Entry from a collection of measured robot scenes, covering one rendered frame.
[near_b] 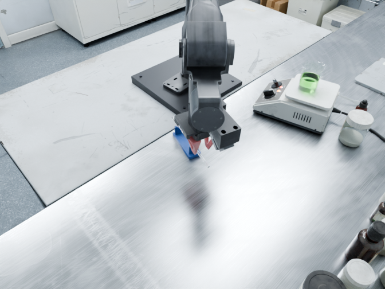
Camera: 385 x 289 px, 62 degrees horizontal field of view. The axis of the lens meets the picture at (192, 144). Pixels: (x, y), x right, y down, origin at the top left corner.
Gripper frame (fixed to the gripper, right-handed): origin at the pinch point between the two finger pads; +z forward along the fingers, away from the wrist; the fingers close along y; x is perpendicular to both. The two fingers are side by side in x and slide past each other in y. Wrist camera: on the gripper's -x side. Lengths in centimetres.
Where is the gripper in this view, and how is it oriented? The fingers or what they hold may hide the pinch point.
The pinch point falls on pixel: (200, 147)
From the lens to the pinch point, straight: 72.9
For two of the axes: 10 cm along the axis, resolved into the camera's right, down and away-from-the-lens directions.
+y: 8.9, -3.2, 3.2
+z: -0.2, 6.9, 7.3
